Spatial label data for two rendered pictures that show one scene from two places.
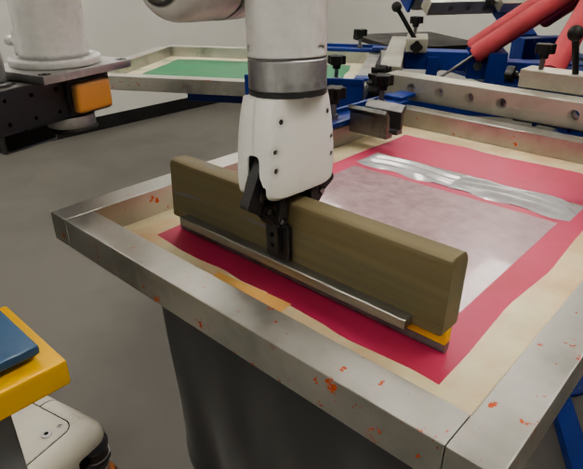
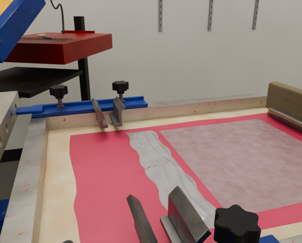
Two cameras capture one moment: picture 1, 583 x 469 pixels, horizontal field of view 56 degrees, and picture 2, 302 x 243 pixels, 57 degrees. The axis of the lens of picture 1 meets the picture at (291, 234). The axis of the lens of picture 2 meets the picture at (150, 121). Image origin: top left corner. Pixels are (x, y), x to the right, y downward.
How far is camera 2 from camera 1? 1.24 m
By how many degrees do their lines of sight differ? 123
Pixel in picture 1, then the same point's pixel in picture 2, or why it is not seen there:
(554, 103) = not seen: outside the picture
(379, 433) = not seen: hidden behind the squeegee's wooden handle
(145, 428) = not seen: outside the picture
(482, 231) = (203, 136)
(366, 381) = not seen: outside the picture
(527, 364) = (258, 95)
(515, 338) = (242, 112)
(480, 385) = (264, 109)
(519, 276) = (216, 121)
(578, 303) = (226, 98)
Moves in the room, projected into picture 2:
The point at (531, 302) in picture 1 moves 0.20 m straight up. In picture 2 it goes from (223, 115) to (230, 45)
